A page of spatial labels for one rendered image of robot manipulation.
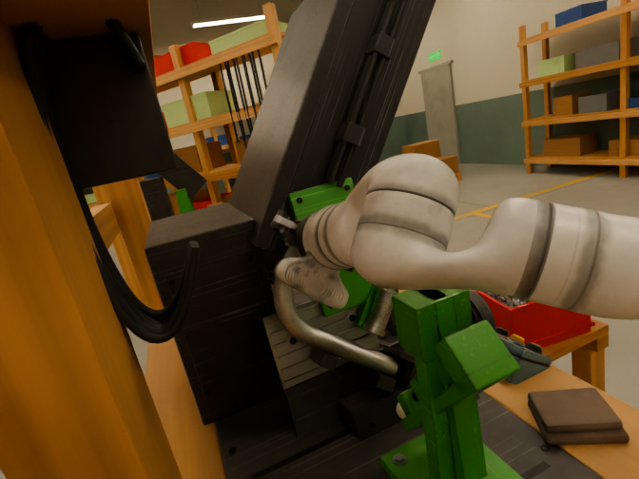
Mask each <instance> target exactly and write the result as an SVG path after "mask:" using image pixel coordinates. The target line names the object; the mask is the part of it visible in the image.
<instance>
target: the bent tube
mask: <svg viewBox="0 0 639 479"><path fill-rule="evenodd" d="M283 258H284V259H289V258H302V256H301V255H300V252H299V249H297V248H295V247H294V246H289V248H288V250H287V252H286V253H285V255H284V257H283ZM273 299H274V305H275V309H276V312H277V315H278V317H279V320H280V321H281V324H282V325H283V327H284V328H285V330H286V331H287V332H288V333H289V334H290V335H291V336H292V337H294V338H295V339H296V340H298V341H299V342H301V343H303V344H305V345H307V346H310V347H312V348H315V349H317V350H320V351H323V352H325V353H328V354H331V355H334V356H337V357H339V358H342V359H345V360H347V361H350V362H353V363H355V364H358V365H360V366H362V367H365V368H368V369H370V370H373V371H376V372H378V373H381V374H385V375H388V376H391V377H392V376H394V375H395V374H396V373H397V369H398V361H397V359H395V358H393V357H390V356H389V355H386V354H382V353H379V352H377V351H374V350H372V349H369V348H367V347H364V346H362V345H359V344H357V343H355V342H352V341H350V340H347V339H345V338H342V337H339V336H337V335H333V334H330V333H328V332H325V331H323V330H321V329H318V328H316V327H314V326H312V325H310V324H308V323H307V322H306V321H305V320H304V319H303V318H302V317H301V316H300V314H299V313H298V311H297V309H296V306H295V303H294V299H293V288H292V287H290V286H288V285H287V284H285V283H283V282H282V281H280V280H279V279H278V278H277V277H275V280H274V286H273Z"/></svg>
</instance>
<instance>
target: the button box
mask: <svg viewBox="0 0 639 479"><path fill-rule="evenodd" d="M496 333H497V334H500V335H503V334H501V333H500V332H498V331H496ZM500 335H498V336H499V337H500V339H501V340H502V342H503V343H504V345H505V346H506V347H507V349H508V350H509V352H510V353H511V355H512V356H513V357H514V359H515V360H516V361H517V363H518V364H519V366H520V368H521V369H520V371H519V372H517V373H515V374H512V375H511V376H509V377H507V378H505V379H504V380H506V381H507V382H509V383H512V384H519V383H521V382H523V381H525V380H527V379H529V378H531V377H533V376H535V375H537V374H539V373H541V372H543V371H545V370H547V369H548V368H549V367H550V365H551V364H552V359H551V358H550V357H549V356H547V355H544V354H542V353H540V352H538V351H535V350H533V349H531V348H529V347H527V346H526V345H525V344H524V343H520V342H518V341H516V340H513V339H511V338H510V337H509V336H508V335H503V336H505V337H507V338H508V339H507V338H504V337H502V336H500ZM513 342H516V343H519V344H521V345H522V346H524V347H525V348H523V347H521V346H518V345H516V344H514V343H513Z"/></svg>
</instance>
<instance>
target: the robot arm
mask: <svg viewBox="0 0 639 479"><path fill-rule="evenodd" d="M458 200H459V184H458V180H457V178H456V176H455V173H454V172H453V170H452V169H451V168H450V167H449V166H448V165H447V164H446V163H444V162H442V161H441V160H439V159H437V158H434V157H432V156H429V155H425V154H417V153H408V154H400V155H396V156H393V157H390V158H388V159H386V160H384V161H382V162H380V163H378V164H376V165H375V166H374V167H372V168H371V169H370V170H369V171H368V172H367V173H366V174H365V175H364V176H363V178H362V179H361V180H360V181H359V182H358V184H357V185H356V186H355V187H354V189H353V190H352V191H351V192H350V194H349V195H348V197H347V198H346V200H345V201H342V202H340V203H335V204H331V205H328V206H325V207H323V208H321V209H320V210H318V211H316V212H314V213H312V214H310V215H308V216H307V217H306V218H305V219H303V220H295V221H294V222H292V221H291V220H290V219H291V218H290V217H289V216H287V214H286V213H285V212H284V211H283V210H279V211H278V213H277V215H276V216H275V218H274V219H273V221H272V223H271V225H270V226H271V227H272V229H273V230H274V232H275V233H276V235H277V236H278V237H279V238H280V239H283V241H285V245H286V246H288V247H289V246H294V247H295V248H297V249H299V252H300V255H301V256H302V258H289V259H281V260H279V262H278V263H277V265H276V267H275V270H274V273H275V276H276V277H277V278H278V279H279V280H280V281H282V282H283V283H285V284H287V285H288V286H290V287H292V288H294V289H296V290H297V291H299V292H301V293H303V294H305V295H307V296H309V297H310V298H312V299H314V300H316V301H318V302H320V303H322V304H324V305H326V306H329V307H332V308H336V309H341V308H343V307H344V306H345V305H346V303H347V301H348V298H349V294H348V291H347V289H346V288H345V286H344V284H343V283H342V281H341V279H340V276H339V272H340V270H347V271H349V272H354V269H356V270H357V272H358V273H359V274H360V275H361V276H362V277H363V278H365V279H366V280H367V281H369V282H370V283H372V284H374V285H376V286H379V287H382V288H386V289H393V290H434V289H456V290H472V291H482V292H489V293H496V294H501V295H506V296H511V297H518V298H524V299H526V300H529V301H533V302H537V303H541V304H545V305H549V306H552V307H556V308H560V309H564V310H568V311H572V312H576V313H579V314H583V315H588V316H597V317H603V318H612V319H629V320H636V319H639V217H633V216H626V215H620V214H614V213H610V212H604V211H598V210H592V209H588V208H583V207H577V206H571V205H566V204H561V203H555V202H547V201H540V200H534V199H527V198H508V199H506V200H504V201H502V202H501V203H500V204H499V205H498V206H497V207H496V208H495V210H494V212H493V214H492V216H491V218H490V220H489V222H488V224H487V227H486V229H485V231H484V233H483V235H482V237H481V238H480V240H479V241H478V243H477V244H476V245H475V246H473V247H471V248H470V249H467V250H464V251H461V252H455V253H449V252H446V249H447V245H448V241H449V237H450V234H451V231H452V227H453V223H454V219H455V212H456V209H457V205H458Z"/></svg>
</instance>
